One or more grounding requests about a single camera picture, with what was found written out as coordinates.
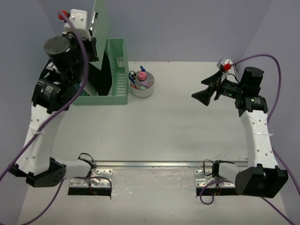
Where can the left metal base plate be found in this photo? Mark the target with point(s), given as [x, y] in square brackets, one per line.
[100, 178]

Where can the metal base plate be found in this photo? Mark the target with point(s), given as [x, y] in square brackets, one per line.
[201, 180]
[100, 178]

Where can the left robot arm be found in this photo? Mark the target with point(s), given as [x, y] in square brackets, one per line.
[35, 162]

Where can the white clipboard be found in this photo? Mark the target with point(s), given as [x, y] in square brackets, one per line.
[89, 89]

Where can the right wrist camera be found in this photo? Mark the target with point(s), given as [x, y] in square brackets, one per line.
[225, 66]

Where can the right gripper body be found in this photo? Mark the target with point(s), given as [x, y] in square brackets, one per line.
[230, 90]

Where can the white round desk organizer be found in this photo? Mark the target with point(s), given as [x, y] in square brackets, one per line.
[143, 93]

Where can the green mesh file organizer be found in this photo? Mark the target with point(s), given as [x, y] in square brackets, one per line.
[118, 94]

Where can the black handled scissors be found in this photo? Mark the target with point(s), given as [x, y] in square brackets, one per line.
[132, 74]

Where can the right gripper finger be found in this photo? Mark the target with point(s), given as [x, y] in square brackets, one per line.
[204, 96]
[212, 79]

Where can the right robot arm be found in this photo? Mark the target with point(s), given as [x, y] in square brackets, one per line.
[262, 177]

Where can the black clipboard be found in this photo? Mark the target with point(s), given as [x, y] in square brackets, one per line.
[101, 79]

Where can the green clipboard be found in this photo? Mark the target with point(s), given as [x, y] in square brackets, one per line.
[99, 23]

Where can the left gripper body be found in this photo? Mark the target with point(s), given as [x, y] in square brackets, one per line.
[94, 49]

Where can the purple highlighter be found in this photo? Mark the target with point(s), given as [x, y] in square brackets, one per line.
[146, 84]

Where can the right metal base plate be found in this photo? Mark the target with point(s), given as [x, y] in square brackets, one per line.
[201, 180]

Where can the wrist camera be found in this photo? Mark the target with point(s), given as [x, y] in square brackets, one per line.
[225, 66]
[79, 20]

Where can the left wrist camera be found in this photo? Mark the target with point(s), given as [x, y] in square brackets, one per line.
[79, 20]

